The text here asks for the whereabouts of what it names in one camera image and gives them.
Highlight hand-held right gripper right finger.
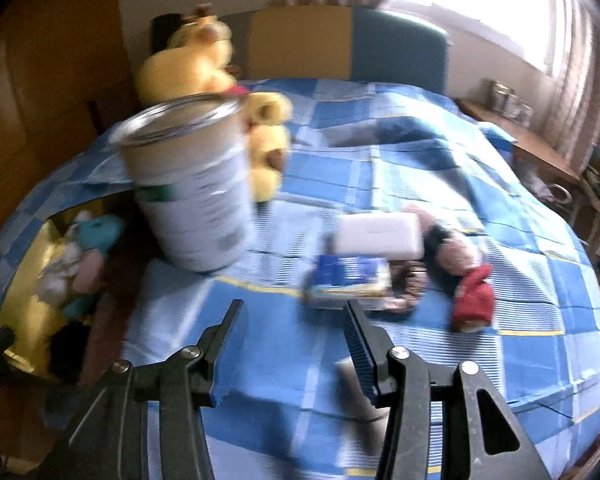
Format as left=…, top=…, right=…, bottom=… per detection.
left=342, top=300, right=551, bottom=480

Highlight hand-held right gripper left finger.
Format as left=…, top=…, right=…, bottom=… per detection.
left=67, top=299, right=248, bottom=480

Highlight gold foil bag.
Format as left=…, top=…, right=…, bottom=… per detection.
left=0, top=200, right=131, bottom=381

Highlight satin hair scrunchie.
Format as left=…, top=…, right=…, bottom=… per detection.
left=390, top=260, right=431, bottom=313

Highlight pink dishcloth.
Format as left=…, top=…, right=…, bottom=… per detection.
left=402, top=202, right=481, bottom=273

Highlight blue teddy plush toy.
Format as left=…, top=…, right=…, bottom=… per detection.
left=62, top=212, right=126, bottom=321

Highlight blue tissue pack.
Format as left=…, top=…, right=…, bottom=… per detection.
left=302, top=254, right=396, bottom=311

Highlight white power bank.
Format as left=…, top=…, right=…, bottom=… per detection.
left=332, top=212, right=425, bottom=261

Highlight red knit hat doll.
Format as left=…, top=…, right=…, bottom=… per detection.
left=450, top=262, right=496, bottom=333

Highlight white metal can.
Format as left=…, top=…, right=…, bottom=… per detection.
left=111, top=94, right=256, bottom=273

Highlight blue plaid blanket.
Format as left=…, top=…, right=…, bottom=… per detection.
left=0, top=77, right=600, bottom=480

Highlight wooden desk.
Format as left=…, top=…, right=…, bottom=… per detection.
left=457, top=97, right=581, bottom=186

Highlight wooden wardrobe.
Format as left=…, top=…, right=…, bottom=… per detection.
left=0, top=0, right=131, bottom=271

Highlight large yellow plush toy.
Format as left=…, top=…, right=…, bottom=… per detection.
left=135, top=4, right=241, bottom=106

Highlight clear containers on desk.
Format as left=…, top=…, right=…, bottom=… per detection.
left=482, top=79, right=533, bottom=123

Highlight yellow and blue headboard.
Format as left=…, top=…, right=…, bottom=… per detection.
left=150, top=6, right=451, bottom=96

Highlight window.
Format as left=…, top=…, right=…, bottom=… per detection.
left=395, top=0, right=571, bottom=76

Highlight white basket with handle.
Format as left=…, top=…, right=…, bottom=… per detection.
left=545, top=182, right=573, bottom=206

